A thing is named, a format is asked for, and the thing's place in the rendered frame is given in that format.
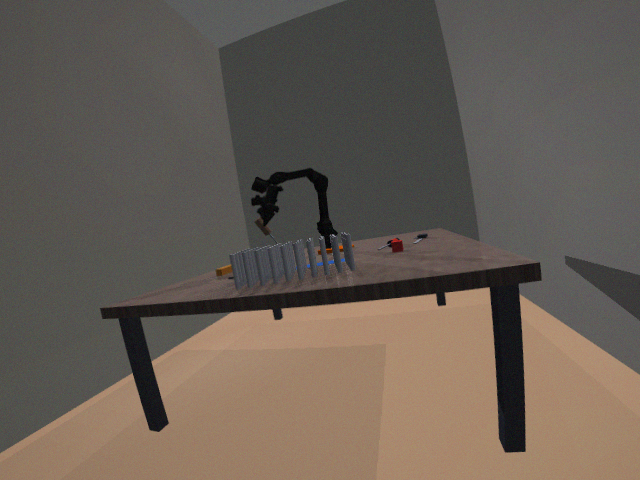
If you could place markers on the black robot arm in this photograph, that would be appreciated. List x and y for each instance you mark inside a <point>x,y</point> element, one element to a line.
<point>325,227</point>

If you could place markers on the orange flat bar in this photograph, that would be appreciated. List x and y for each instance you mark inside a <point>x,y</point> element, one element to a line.
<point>223,270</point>

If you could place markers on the small red cube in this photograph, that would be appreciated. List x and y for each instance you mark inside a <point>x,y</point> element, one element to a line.
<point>397,246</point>

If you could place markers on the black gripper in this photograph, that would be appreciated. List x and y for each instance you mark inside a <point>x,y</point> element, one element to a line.
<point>267,210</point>

